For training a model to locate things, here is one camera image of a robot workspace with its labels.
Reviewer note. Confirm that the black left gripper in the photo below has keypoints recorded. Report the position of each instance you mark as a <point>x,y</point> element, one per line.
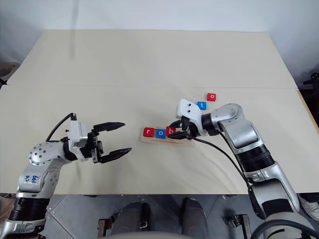
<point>93,147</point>

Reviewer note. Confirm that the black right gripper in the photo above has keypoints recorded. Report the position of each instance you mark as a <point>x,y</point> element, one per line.
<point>190,127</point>

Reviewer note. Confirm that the red letter block b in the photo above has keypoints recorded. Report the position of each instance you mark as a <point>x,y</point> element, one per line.
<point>171,131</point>

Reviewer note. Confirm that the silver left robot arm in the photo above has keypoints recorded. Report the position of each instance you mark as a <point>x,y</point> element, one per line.
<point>40,154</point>

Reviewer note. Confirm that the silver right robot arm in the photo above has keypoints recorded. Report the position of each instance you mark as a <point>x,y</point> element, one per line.
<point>246,134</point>

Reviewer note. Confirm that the blue letter block o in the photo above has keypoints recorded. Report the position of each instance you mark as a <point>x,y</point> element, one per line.
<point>160,133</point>

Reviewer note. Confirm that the wooden letter tray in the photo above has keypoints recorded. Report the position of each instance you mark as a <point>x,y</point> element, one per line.
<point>154,141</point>

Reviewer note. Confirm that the red letter block r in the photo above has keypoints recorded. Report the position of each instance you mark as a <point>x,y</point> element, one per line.
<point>149,132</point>

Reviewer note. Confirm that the blue letter block t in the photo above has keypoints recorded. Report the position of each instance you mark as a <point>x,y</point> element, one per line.
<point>201,105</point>

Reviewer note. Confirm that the red letter block o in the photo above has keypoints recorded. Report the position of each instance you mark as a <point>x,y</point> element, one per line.
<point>211,97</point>

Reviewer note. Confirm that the dark rounded shape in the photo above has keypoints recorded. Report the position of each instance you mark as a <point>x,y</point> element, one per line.
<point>132,217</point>
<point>194,215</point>

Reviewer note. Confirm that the round wooden object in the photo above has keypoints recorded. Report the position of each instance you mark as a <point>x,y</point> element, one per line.
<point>7,68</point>

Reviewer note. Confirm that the black stand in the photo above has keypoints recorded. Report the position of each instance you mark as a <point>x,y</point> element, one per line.
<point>311,79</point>

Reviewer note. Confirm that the white shoe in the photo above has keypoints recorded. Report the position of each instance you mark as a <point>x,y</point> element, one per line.
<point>309,205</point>

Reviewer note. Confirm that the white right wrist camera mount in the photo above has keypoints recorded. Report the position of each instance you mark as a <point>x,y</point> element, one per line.
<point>189,109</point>

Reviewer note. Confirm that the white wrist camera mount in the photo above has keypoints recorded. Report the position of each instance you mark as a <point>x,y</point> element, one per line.
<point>189,109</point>
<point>74,132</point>

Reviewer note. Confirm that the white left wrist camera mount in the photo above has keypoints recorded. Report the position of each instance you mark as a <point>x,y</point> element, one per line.
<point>74,132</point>

